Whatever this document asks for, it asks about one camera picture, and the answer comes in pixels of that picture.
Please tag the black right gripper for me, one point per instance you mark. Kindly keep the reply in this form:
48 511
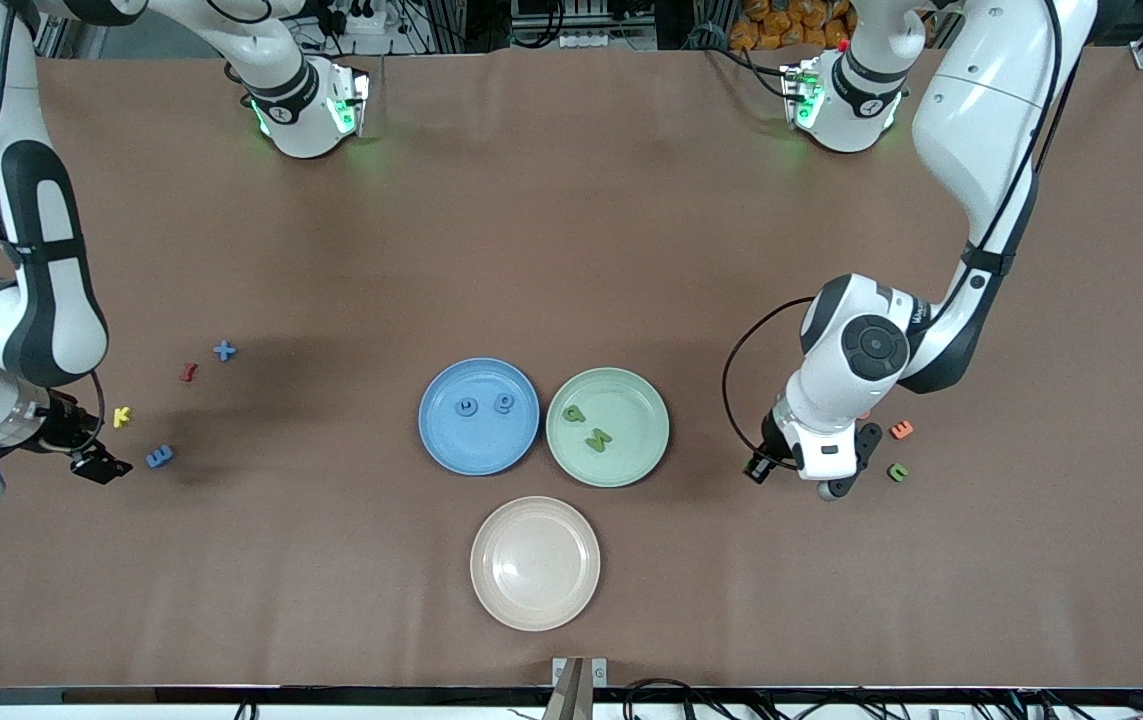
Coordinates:
64 431

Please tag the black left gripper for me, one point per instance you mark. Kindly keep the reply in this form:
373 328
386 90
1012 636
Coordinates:
760 464

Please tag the blue foam number 3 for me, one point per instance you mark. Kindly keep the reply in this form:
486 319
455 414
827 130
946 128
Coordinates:
159 456

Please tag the green foam letter U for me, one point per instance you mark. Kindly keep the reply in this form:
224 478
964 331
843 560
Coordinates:
898 472

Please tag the green foam letter N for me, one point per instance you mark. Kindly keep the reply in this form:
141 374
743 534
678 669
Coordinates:
598 438

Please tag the green foam letter P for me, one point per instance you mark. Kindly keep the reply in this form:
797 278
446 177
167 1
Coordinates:
574 413

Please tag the blue foam letter a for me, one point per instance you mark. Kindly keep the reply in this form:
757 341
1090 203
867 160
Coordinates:
502 403

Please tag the blue foam letter G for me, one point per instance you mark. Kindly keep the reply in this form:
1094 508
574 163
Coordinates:
468 406

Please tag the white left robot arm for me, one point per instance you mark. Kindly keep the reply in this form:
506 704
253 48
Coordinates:
981 120

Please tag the yellow foam letter K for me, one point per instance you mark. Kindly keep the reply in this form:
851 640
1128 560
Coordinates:
121 417

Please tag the light green round plate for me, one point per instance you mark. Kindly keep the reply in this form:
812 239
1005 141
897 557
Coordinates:
631 410

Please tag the orange foam letter E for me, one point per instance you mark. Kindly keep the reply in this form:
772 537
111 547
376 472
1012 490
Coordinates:
901 430

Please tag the blue foam plus sign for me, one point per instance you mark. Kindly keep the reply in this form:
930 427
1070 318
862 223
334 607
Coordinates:
224 350

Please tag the beige round plate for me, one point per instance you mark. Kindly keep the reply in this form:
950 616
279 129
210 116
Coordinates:
535 563

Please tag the blue round plate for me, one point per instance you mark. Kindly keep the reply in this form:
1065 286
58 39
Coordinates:
479 445

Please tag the brown table cover sheet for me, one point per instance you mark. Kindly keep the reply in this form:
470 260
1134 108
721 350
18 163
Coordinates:
571 200

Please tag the pile of orange objects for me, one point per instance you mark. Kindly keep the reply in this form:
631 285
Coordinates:
781 25

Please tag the white power strip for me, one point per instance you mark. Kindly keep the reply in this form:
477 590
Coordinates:
366 15

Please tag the black table edge rail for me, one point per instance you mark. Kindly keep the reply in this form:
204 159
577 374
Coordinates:
231 694

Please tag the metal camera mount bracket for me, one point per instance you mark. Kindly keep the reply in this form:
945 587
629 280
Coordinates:
579 685

